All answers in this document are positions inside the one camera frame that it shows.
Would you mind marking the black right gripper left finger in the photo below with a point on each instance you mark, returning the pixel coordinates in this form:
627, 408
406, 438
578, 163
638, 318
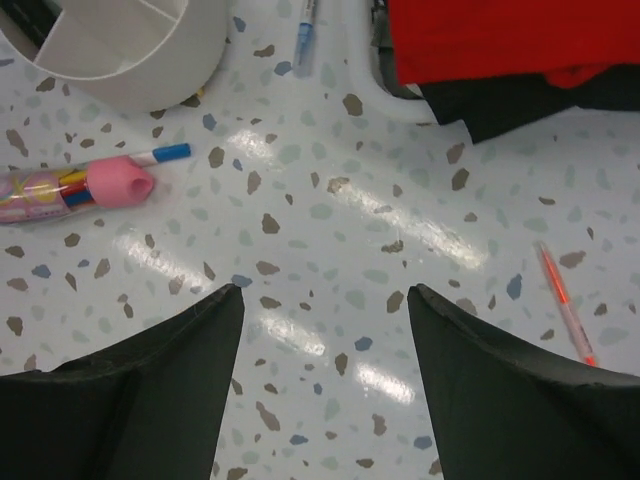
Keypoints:
147, 407

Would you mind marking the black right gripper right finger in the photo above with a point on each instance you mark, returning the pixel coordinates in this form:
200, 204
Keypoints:
503, 408

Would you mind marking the clear blue ballpoint pen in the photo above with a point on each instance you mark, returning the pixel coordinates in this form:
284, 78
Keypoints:
305, 40

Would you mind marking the orange gel pen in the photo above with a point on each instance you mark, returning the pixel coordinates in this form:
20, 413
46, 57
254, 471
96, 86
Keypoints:
566, 308

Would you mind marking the pink capped crayon tube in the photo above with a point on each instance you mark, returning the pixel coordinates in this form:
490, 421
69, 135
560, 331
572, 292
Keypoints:
112, 183

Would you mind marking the white pen blue cap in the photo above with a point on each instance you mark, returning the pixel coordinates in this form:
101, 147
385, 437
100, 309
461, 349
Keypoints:
162, 155

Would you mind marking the black garment in basket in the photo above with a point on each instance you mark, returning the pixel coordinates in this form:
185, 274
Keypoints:
495, 106

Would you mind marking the white round divided organizer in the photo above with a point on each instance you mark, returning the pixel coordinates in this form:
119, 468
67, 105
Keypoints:
134, 56

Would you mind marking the white perforated plastic basket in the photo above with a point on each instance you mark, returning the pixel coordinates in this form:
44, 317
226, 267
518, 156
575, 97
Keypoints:
370, 57

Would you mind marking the red cloth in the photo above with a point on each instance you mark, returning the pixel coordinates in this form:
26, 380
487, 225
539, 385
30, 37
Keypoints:
567, 42

